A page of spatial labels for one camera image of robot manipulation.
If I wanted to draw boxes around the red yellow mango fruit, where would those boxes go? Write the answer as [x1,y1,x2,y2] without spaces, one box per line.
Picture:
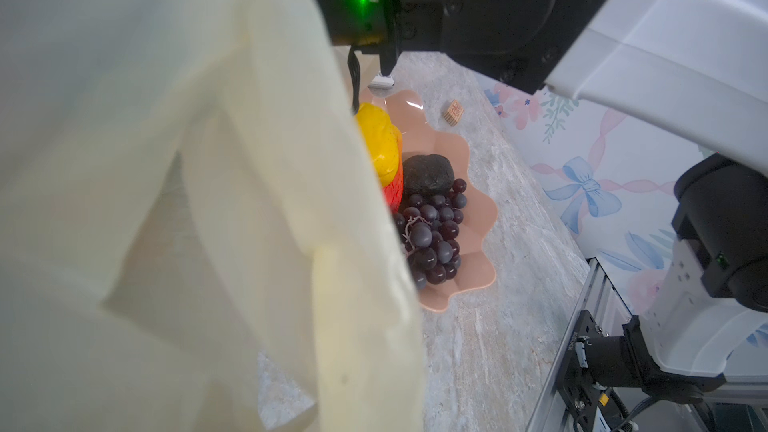
[382,162,404,213]

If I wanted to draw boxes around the yellow lemon fruit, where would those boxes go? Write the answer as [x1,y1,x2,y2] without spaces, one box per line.
[355,103,401,188]

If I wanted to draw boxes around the purple grape bunch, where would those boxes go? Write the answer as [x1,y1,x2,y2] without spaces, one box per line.
[393,178,468,291]

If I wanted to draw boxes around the pink wavy fruit plate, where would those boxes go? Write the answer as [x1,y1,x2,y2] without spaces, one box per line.
[358,89,500,313]

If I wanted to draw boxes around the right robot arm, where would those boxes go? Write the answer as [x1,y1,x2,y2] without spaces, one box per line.
[317,0,767,403]

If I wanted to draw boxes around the small brown biscuit toy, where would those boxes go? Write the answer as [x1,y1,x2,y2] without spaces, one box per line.
[442,100,465,127]

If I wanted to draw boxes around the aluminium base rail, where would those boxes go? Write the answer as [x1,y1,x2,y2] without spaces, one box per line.
[526,258,631,431]

